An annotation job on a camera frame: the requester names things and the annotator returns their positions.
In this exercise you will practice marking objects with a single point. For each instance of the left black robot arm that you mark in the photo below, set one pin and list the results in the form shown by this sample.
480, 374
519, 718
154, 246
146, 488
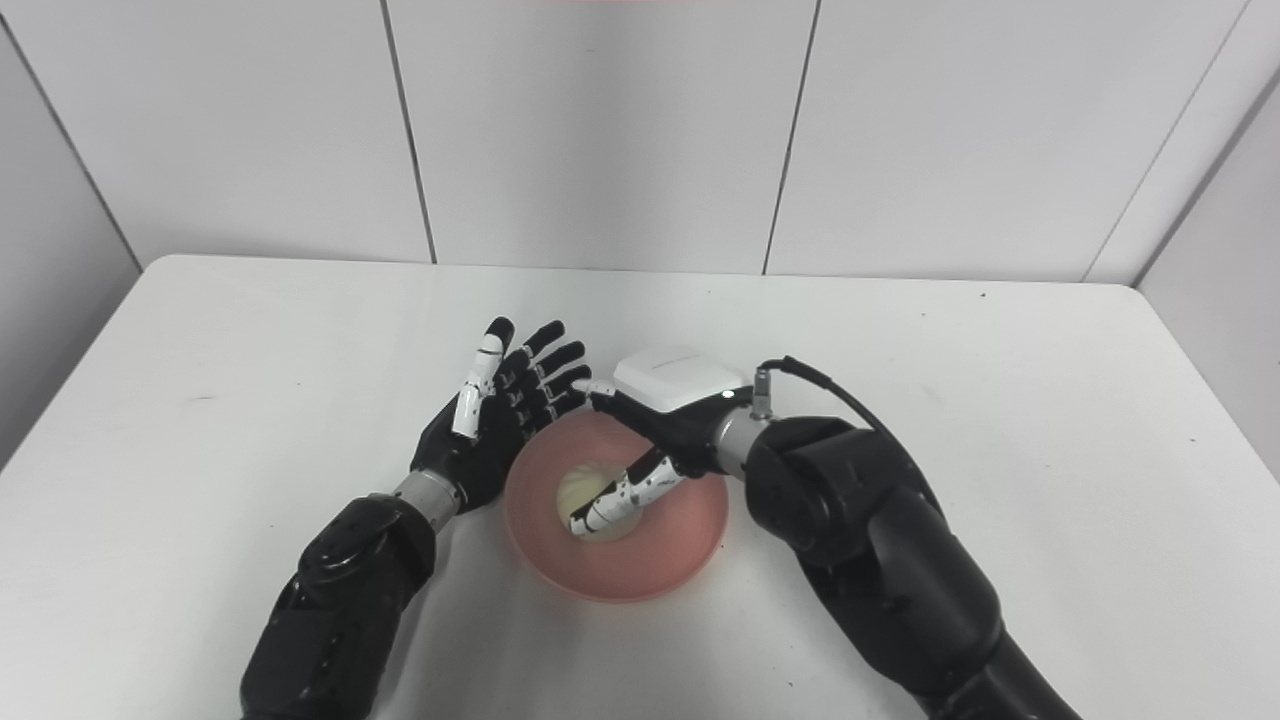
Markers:
340, 600

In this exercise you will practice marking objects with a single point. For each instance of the white steamed bun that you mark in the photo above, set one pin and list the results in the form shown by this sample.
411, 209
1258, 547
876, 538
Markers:
585, 488

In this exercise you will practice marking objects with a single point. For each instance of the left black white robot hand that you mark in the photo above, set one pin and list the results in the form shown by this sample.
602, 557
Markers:
480, 450

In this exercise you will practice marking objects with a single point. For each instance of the pink round plate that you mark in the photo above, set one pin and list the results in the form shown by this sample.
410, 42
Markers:
670, 550

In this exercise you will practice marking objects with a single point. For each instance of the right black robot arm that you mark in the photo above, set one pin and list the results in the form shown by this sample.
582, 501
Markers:
880, 560

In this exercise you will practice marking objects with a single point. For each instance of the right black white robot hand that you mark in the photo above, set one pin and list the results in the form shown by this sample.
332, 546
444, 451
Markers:
675, 390

